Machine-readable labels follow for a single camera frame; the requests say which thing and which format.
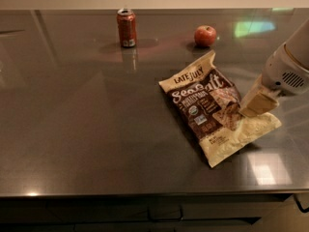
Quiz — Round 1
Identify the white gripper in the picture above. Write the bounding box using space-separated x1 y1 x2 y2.
239 43 309 117

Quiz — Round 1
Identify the brown chip bag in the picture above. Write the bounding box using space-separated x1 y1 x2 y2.
159 51 281 167

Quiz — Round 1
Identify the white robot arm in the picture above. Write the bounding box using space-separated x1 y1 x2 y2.
239 20 309 117

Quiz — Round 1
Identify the red apple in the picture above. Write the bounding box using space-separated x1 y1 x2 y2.
194 25 216 47

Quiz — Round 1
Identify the orange soda can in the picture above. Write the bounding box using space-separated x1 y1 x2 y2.
117 8 137 47

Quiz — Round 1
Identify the black drawer handle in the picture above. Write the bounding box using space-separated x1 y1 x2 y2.
147 205 183 222

